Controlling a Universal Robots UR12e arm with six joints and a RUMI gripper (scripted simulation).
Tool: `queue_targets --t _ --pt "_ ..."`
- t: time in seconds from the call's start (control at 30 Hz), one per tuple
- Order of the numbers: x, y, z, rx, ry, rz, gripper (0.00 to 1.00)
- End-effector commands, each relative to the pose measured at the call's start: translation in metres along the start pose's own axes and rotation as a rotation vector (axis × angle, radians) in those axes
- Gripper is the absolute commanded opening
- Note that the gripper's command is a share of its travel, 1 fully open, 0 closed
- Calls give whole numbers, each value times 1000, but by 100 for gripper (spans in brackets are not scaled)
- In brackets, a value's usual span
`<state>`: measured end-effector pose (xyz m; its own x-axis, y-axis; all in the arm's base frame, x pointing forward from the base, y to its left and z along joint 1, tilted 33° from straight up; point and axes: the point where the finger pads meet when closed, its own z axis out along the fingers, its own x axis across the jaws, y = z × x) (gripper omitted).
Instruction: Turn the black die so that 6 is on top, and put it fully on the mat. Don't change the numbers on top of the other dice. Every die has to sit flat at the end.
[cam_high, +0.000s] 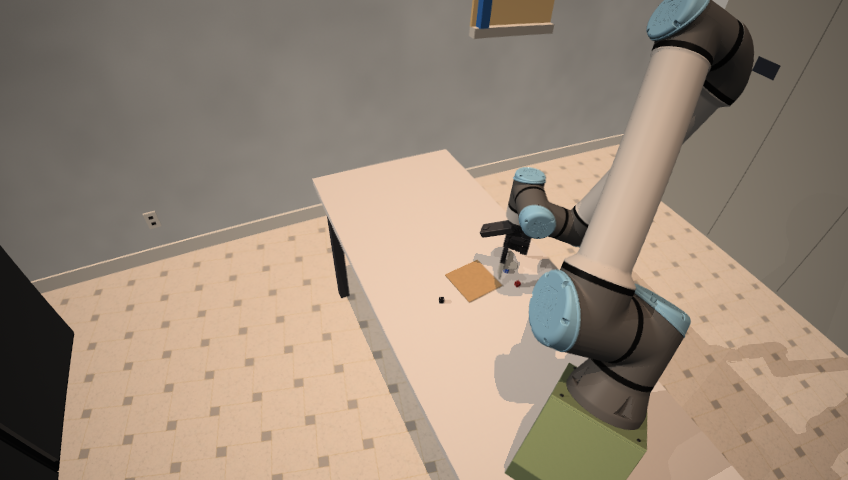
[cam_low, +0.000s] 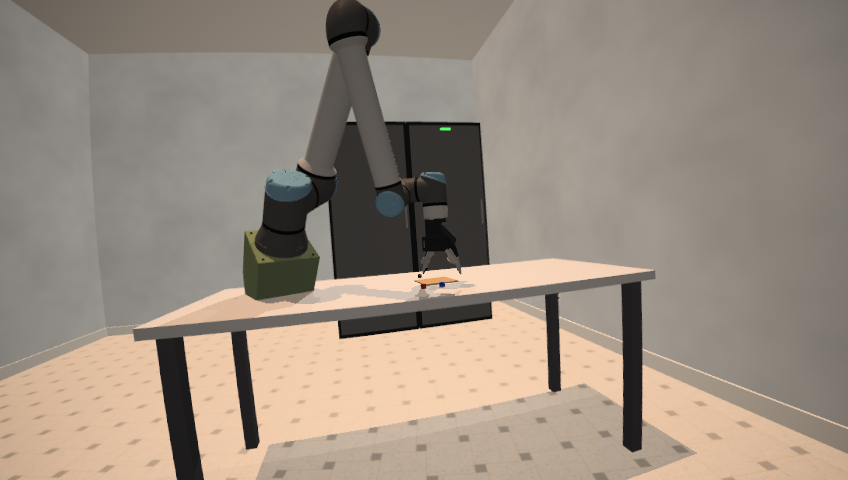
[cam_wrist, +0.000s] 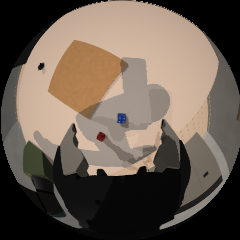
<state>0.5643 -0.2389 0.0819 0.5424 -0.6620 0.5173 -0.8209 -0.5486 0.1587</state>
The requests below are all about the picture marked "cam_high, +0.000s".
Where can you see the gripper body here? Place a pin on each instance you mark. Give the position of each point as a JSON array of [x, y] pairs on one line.
[[517, 240]]

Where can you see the tan square mat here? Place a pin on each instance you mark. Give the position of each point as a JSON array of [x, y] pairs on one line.
[[473, 280]]

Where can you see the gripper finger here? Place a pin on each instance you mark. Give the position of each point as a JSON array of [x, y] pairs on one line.
[[509, 263]]

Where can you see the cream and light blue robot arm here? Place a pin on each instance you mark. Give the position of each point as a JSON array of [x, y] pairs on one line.
[[590, 309]]

